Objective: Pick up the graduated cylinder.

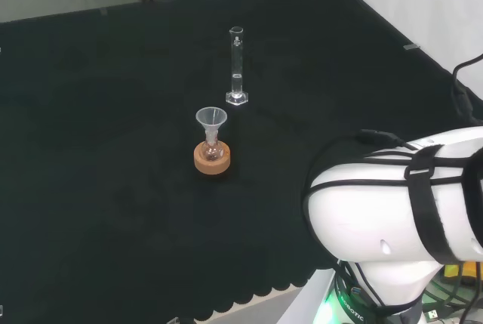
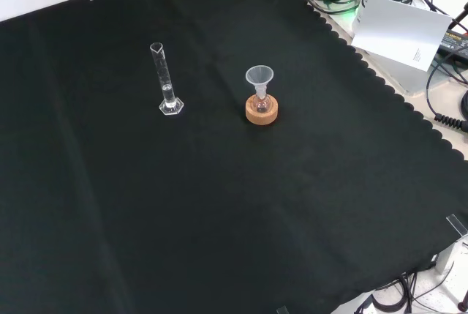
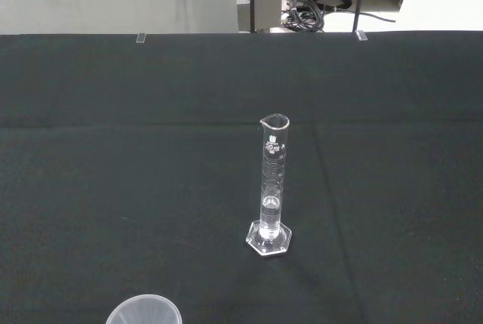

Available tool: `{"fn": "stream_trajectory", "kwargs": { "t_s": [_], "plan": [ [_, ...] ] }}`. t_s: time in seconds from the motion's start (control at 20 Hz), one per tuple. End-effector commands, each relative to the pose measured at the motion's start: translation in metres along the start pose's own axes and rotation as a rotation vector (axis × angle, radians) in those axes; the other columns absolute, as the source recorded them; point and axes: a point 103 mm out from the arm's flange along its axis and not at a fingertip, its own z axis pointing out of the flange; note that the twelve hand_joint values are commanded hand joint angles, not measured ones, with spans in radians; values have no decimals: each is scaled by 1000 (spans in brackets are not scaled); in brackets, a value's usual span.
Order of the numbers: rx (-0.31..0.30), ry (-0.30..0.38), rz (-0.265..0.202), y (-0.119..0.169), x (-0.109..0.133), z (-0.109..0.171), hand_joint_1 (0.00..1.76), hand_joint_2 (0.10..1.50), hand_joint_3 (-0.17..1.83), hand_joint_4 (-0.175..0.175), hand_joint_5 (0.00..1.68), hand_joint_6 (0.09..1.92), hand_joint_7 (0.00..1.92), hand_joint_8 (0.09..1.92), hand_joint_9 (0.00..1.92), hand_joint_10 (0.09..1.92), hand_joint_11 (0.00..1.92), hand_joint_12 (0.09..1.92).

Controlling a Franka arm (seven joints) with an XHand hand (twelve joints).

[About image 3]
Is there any black cable bundle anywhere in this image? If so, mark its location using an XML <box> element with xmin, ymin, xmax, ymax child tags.
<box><xmin>281</xmin><ymin>0</ymin><xmax>397</xmax><ymax>33</ymax></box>

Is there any clear plastic funnel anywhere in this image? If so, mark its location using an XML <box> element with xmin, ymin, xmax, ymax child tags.
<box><xmin>105</xmin><ymin>294</ymin><xmax>182</xmax><ymax>324</ymax></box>

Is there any black bench cloth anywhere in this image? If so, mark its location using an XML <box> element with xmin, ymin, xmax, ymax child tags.
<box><xmin>0</xmin><ymin>30</ymin><xmax>483</xmax><ymax>324</ymax></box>

